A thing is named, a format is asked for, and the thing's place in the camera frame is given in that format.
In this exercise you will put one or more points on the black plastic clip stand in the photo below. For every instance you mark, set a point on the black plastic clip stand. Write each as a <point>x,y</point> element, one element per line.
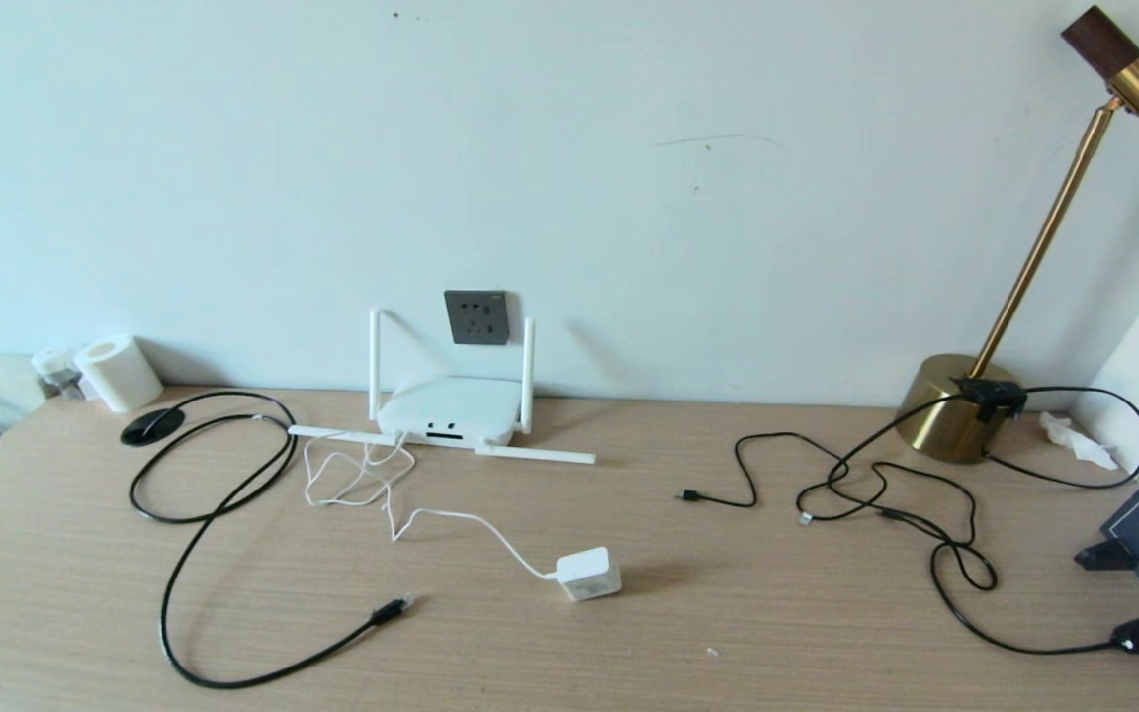
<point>1103,556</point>

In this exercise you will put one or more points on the black round desk grommet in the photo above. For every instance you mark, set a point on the black round desk grommet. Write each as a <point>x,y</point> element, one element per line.
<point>149,428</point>

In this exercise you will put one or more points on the small clear plastic jar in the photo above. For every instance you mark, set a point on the small clear plastic jar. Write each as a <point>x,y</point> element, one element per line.
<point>55,368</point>

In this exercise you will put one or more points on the crumpled white tissue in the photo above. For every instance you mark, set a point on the crumpled white tissue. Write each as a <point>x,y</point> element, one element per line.
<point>1074,440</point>

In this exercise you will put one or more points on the grey wall power socket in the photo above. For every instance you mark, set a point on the grey wall power socket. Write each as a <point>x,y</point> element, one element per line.
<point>477,316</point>

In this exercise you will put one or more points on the white wifi router with antennas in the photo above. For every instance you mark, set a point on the white wifi router with antennas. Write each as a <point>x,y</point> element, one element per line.
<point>446,405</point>

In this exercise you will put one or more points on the white power adapter block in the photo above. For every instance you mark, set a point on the white power adapter block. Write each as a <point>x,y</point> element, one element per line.
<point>587,574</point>

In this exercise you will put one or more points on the brass desk lamp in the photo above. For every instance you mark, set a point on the brass desk lamp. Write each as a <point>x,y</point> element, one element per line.
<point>955,415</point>

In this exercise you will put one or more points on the white toilet paper roll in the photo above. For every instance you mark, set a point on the white toilet paper roll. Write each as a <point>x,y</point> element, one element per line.
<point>120,376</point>

